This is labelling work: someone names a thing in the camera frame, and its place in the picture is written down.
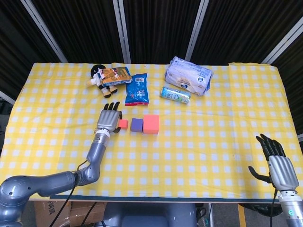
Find plush doll black white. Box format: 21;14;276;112
85;64;119;99

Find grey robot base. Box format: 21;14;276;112
104;202;197;227

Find brown cardboard box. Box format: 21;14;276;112
33;200;107;227

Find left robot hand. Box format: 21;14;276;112
96;101;124;134

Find green drink can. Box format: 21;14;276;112
160;86;192;105

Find orange blue snack box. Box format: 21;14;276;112
100;66;133;87

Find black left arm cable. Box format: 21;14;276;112
51;160;91;227

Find blue snack bag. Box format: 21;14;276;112
125;72;150;106

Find yellow table leg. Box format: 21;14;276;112
237;204;246;227

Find white frame post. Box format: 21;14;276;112
184;0;210;61
112;0;132;64
261;20;303;64
20;0;69;63

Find purple cube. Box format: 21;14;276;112
130;118;144;133

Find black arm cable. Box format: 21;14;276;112
269;172;278;227
51;160;91;227

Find white tissue pack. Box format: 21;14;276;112
164;56;214;96

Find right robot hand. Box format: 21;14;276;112
248;133;299;191

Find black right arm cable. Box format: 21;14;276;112
269;172;278;227

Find black cable under table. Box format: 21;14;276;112
81;201;101;227

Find large orange foam cube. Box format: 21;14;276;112
143;114;160;136

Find yellow checkered tablecloth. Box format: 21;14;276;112
0;61;303;200

